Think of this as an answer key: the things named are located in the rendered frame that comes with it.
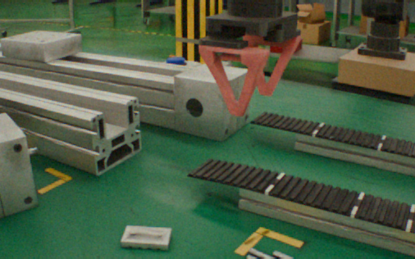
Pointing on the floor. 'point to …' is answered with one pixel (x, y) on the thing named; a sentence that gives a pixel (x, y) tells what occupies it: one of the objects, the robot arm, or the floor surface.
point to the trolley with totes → (321, 54)
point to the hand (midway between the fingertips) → (252, 97)
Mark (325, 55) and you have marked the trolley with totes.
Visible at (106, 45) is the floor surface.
